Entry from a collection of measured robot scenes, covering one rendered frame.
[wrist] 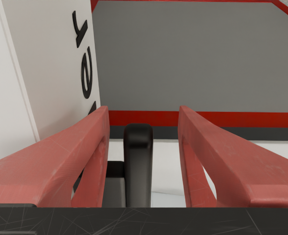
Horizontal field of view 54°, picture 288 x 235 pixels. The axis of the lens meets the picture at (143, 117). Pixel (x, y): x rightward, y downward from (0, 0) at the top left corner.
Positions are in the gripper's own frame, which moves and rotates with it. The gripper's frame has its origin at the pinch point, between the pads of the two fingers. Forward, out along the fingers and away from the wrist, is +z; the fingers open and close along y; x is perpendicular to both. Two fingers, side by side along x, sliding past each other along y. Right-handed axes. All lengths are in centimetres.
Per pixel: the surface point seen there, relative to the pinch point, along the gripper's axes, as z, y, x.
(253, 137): 14.8, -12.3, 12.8
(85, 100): 3.3, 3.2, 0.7
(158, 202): 12.5, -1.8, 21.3
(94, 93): 6.1, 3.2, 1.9
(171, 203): 12.5, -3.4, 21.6
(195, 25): 56, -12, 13
